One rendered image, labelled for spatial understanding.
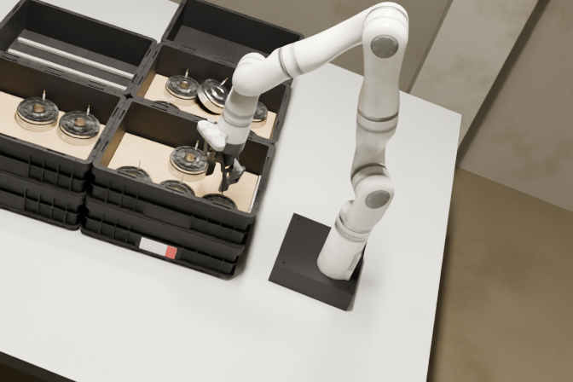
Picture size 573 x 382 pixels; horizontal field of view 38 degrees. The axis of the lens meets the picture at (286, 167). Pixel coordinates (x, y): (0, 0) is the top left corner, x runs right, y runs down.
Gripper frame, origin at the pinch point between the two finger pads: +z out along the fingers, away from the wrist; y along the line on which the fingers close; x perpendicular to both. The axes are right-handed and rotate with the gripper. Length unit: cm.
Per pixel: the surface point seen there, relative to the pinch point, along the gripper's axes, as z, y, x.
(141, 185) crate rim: 1.2, 4.9, 17.9
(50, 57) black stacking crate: 11, 67, 9
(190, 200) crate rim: 0.9, -3.7, 9.7
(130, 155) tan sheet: 10.3, 23.3, 8.4
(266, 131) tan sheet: 9.9, 19.9, -33.8
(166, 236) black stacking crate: 15.6, -0.7, 10.9
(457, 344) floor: 92, -33, -116
